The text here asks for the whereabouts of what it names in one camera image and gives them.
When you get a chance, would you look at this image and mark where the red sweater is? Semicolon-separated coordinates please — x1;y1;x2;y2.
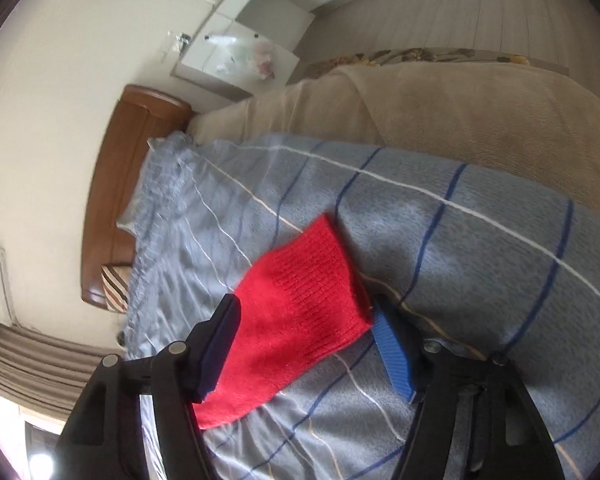
192;213;375;430

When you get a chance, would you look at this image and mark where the beige curtain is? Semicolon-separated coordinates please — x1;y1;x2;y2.
0;324;106;436

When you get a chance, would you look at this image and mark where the white desk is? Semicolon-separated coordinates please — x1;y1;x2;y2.
172;20;301;101

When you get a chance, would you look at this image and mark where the floral cloth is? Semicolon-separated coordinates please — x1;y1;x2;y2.
305;49;531;77

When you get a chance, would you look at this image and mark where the white plastic bag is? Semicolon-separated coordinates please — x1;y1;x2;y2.
247;35;276;81

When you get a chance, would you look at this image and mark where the window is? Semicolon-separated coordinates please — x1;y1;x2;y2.
0;395;66;480

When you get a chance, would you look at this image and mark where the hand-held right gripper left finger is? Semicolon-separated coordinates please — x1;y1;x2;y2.
30;294;242;480

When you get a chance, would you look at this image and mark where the wooden headboard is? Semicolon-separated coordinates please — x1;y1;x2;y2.
81;85;193;311

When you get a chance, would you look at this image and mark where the striped pillow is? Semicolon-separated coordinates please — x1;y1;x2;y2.
101;265;131;313

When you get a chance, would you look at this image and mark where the blue plaid duvet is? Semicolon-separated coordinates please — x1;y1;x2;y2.
115;131;600;480

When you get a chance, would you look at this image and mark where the beige blanket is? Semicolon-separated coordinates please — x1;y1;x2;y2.
187;60;600;241

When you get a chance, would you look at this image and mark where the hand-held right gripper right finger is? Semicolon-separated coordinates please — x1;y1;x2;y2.
372;296;567;480

